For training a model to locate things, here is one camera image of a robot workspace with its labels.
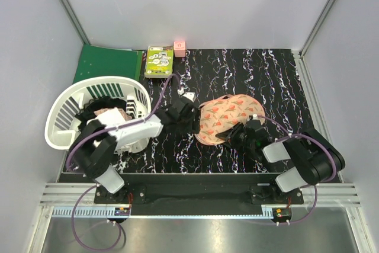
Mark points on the green card box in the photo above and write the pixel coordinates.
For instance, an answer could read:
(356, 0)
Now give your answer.
(159, 62)

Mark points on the white slotted cable duct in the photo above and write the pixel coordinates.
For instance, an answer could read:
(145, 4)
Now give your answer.
(98, 212)

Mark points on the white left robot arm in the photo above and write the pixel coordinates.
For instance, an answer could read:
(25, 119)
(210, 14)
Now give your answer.
(93, 149)

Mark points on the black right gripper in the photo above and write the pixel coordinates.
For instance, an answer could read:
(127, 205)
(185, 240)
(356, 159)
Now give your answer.
(230, 136)

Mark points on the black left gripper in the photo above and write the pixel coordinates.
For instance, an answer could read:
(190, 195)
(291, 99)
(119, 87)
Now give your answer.
(193, 127)

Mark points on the white plastic laundry basket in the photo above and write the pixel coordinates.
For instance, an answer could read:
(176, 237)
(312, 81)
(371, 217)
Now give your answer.
(62, 125)

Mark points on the green cutting mat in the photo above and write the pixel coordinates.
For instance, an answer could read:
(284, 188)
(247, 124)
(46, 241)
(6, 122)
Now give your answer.
(100, 61)

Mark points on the pink mesh bra laundry bag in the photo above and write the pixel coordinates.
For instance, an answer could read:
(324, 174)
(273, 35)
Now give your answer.
(223, 113)

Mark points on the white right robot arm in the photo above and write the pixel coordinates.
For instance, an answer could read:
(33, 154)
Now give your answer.
(313, 158)

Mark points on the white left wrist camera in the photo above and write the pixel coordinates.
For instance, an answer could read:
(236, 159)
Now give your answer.
(186, 94)

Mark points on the black lace bra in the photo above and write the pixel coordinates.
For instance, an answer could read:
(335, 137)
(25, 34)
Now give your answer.
(87, 113)

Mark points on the small pink box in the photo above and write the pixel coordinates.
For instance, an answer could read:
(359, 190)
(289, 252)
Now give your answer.
(179, 48)

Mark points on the black patterned table mat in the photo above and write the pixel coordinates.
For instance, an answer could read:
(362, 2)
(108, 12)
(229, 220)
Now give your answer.
(268, 75)

